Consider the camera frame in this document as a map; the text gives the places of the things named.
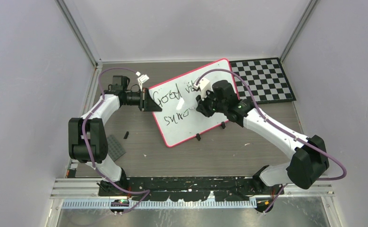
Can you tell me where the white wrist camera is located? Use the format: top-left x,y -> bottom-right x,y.
193,78 -> 212,100
135,71 -> 149,91

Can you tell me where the pink framed whiteboard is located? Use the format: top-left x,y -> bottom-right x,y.
148,58 -> 241,148

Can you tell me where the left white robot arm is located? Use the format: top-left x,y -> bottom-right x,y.
68,74 -> 162,196

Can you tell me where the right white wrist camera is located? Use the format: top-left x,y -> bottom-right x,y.
193,78 -> 212,100

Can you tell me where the purple cable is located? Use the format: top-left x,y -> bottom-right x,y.
81,68 -> 152,215
195,68 -> 348,215

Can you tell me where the white slotted cable duct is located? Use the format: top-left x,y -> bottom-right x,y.
61,198 -> 257,210

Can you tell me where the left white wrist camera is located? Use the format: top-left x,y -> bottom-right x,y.
135,71 -> 149,91

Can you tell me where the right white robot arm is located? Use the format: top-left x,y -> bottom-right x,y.
194,79 -> 329,194

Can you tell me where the grey studded baseplate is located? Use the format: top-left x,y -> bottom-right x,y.
107,135 -> 126,162

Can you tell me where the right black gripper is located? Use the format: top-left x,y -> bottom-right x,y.
197,88 -> 227,117

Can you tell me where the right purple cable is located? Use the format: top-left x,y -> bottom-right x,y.
195,68 -> 348,215

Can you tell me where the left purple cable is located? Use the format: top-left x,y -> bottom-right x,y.
81,68 -> 152,215

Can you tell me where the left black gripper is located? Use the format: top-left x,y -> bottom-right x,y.
127,88 -> 163,112

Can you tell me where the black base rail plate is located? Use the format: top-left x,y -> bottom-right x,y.
97,176 -> 283,202

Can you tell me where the black white checkerboard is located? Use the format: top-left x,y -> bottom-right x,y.
230,58 -> 296,104

